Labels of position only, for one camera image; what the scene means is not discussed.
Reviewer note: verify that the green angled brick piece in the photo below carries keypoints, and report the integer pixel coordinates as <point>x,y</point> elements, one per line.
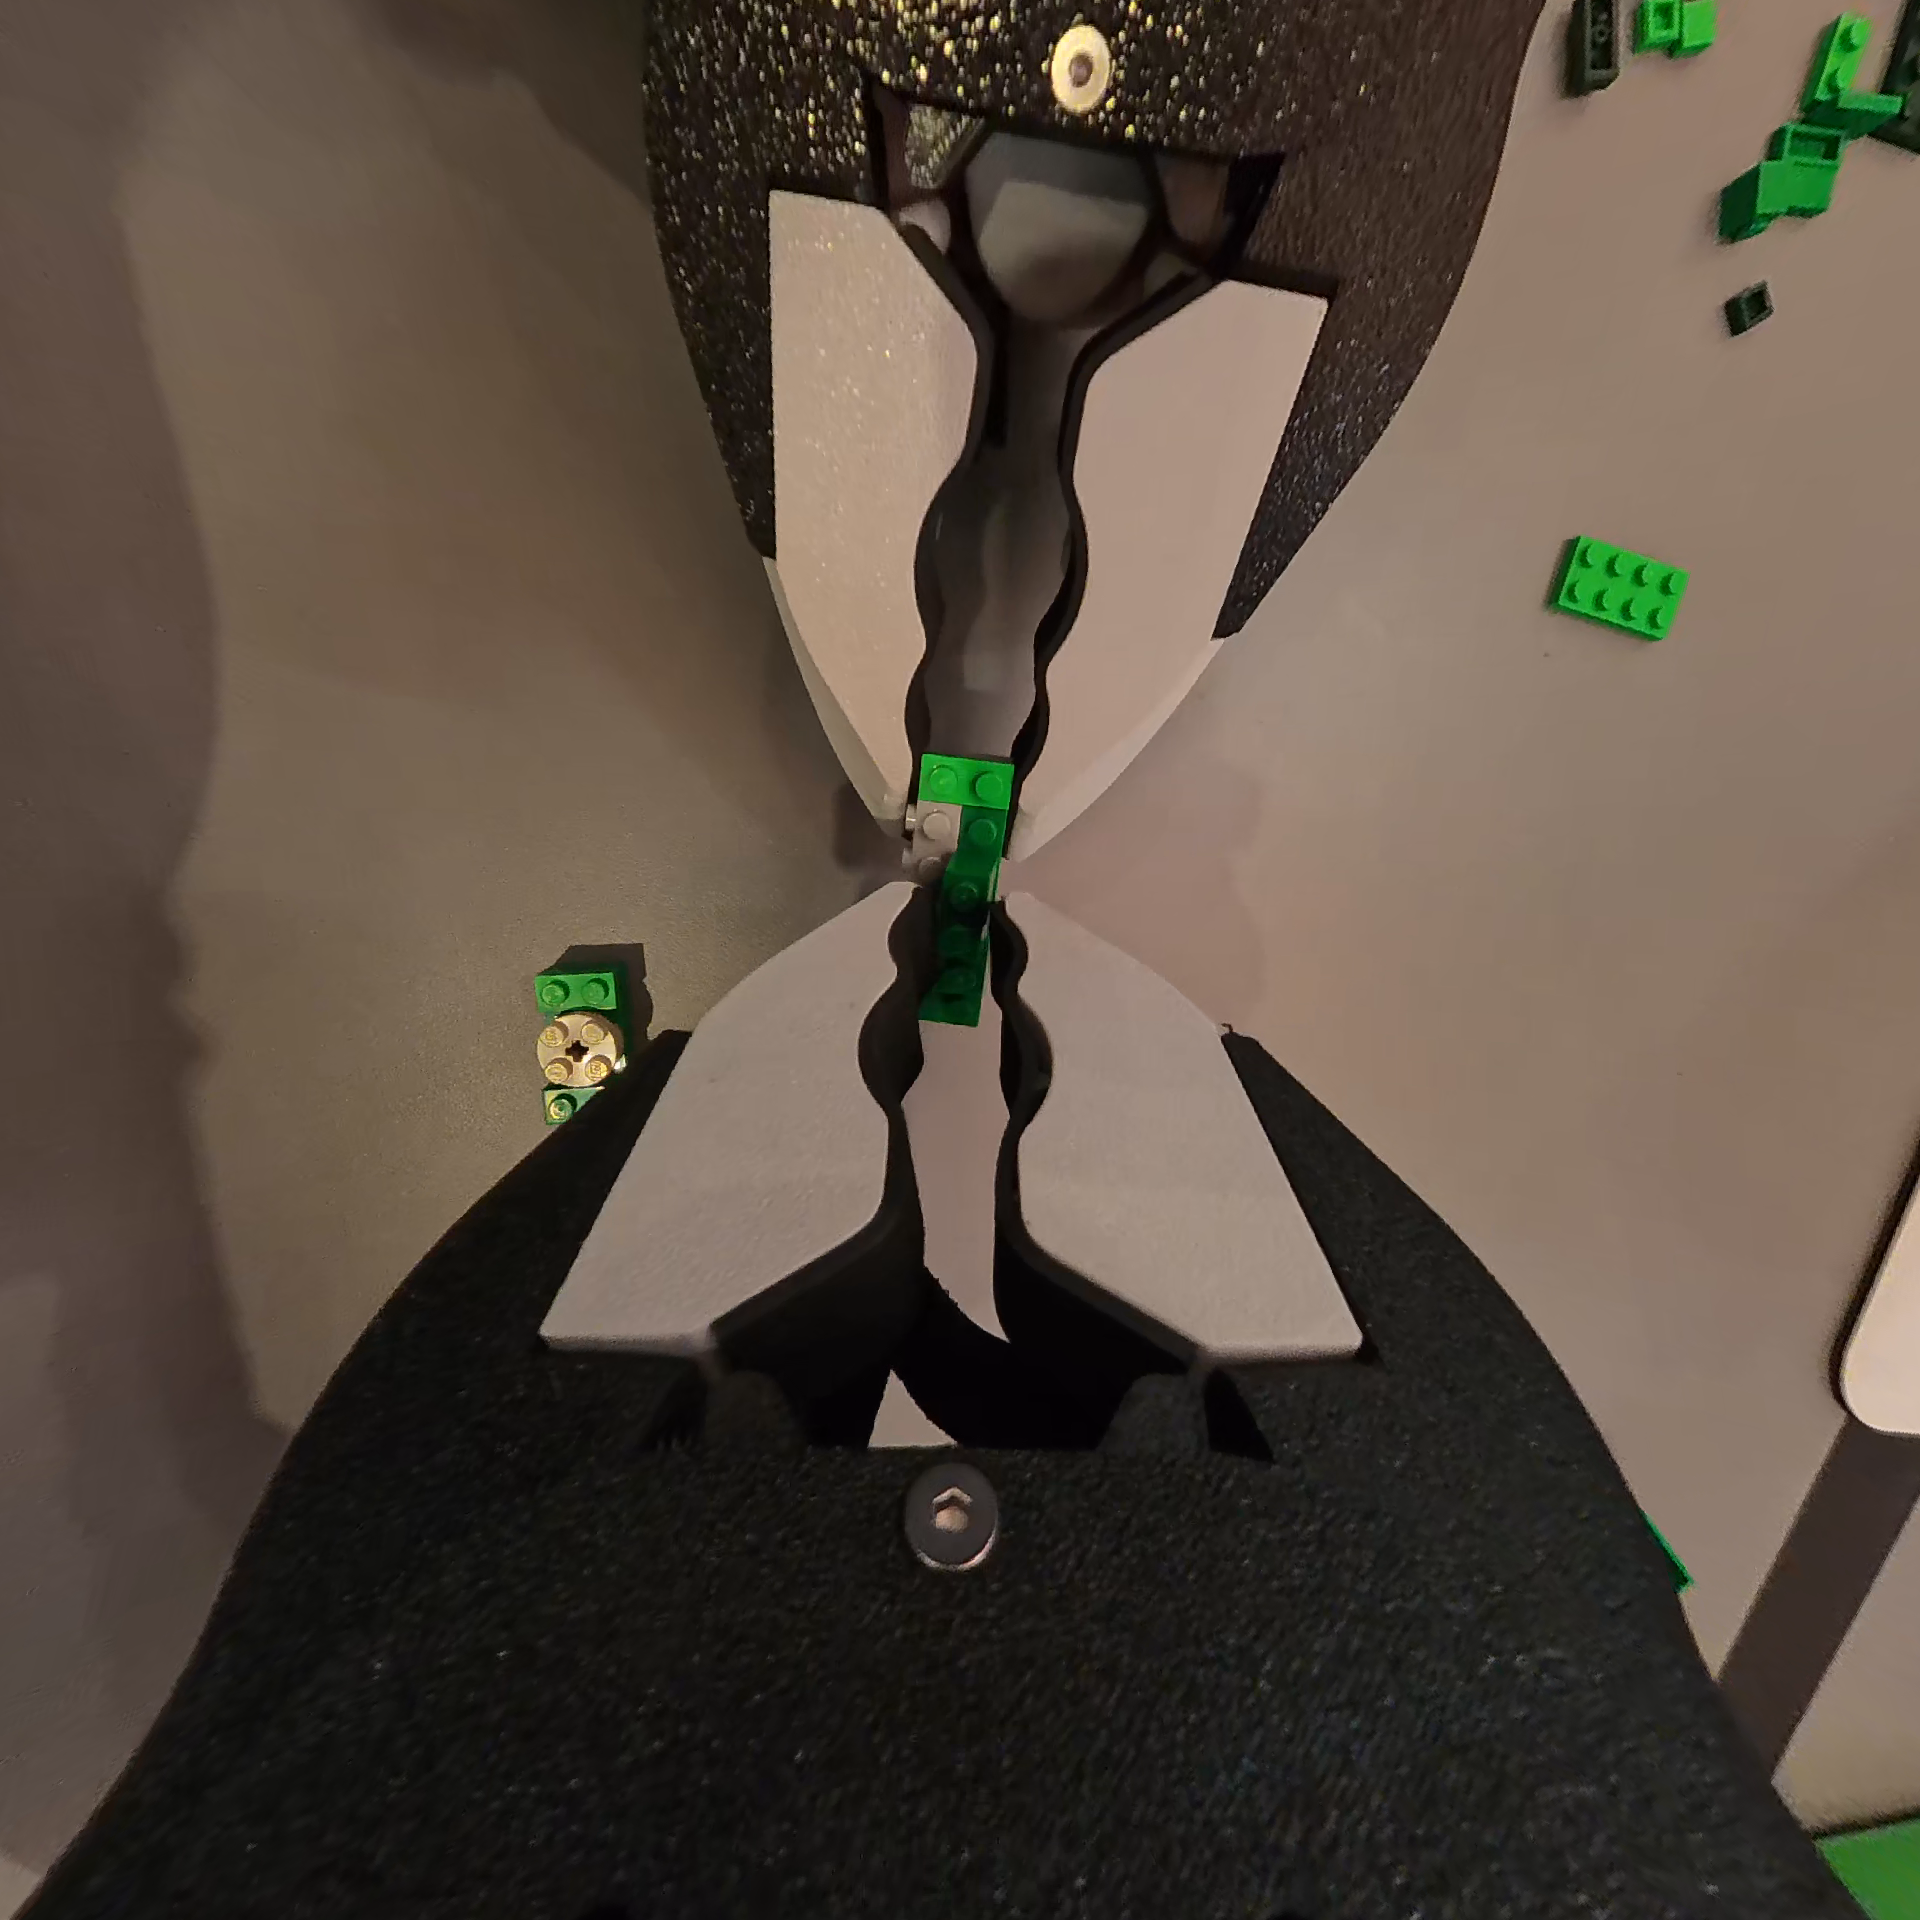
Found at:
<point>1849,84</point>

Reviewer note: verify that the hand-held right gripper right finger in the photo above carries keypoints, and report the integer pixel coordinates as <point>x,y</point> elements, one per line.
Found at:
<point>1156,1201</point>

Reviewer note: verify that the dark green narrow brick plate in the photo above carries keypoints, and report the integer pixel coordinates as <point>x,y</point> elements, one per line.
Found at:
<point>1597,43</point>

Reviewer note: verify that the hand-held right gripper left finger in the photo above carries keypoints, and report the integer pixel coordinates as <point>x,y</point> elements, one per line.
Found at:
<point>750,1172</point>

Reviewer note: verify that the small green brick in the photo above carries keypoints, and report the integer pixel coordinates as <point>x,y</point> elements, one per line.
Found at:
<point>1675,24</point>

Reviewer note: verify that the tiny dark green square brick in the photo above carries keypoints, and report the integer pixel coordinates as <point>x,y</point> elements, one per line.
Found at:
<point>1749,308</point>

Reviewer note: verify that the green two-by-four brick plate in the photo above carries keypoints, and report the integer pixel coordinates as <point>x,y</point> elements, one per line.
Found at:
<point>1621,589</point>

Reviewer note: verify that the green and grey brick strip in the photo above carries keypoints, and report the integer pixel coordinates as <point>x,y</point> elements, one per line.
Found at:
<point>969,840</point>

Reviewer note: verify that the green hollow cube brick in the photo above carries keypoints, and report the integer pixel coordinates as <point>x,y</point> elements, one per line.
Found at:
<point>1780,184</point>

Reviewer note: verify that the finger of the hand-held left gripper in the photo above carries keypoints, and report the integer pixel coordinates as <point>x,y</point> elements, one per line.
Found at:
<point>1186,481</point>
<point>857,451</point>

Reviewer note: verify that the white rounded panel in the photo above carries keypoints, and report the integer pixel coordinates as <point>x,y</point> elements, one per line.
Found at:
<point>1887,1335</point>

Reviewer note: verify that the green bricks with tan round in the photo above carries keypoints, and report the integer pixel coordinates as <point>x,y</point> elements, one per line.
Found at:
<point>582,1044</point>

